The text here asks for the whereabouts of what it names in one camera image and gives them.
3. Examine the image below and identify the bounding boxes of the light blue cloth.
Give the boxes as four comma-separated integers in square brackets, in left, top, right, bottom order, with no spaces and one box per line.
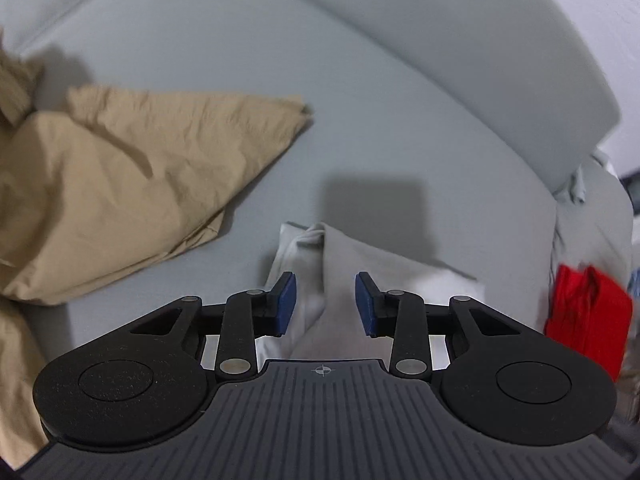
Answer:
[565,152,612,206]

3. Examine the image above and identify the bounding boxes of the grey sofa back cushion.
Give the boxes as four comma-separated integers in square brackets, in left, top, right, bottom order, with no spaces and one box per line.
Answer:
[235,0,622,197]

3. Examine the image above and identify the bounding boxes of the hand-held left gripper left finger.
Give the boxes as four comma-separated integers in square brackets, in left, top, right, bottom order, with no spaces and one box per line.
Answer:
[129,271,298,381]

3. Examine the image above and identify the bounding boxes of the red folded garment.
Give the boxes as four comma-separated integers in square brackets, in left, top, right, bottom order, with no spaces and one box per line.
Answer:
[544,265,634,383]

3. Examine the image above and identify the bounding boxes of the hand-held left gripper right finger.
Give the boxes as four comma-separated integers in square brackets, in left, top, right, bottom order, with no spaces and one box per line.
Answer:
[354,271,516,380]

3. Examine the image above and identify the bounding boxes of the tan garment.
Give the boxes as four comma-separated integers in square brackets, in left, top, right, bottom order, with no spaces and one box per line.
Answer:
[0,47,313,463]

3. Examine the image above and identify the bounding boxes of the white drawstring shorts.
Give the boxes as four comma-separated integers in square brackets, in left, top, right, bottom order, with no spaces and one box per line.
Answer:
[257,222,488,361]

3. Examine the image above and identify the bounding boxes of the grey sofa cover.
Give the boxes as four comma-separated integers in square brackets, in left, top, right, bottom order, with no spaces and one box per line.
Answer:
[550,160,637,291]

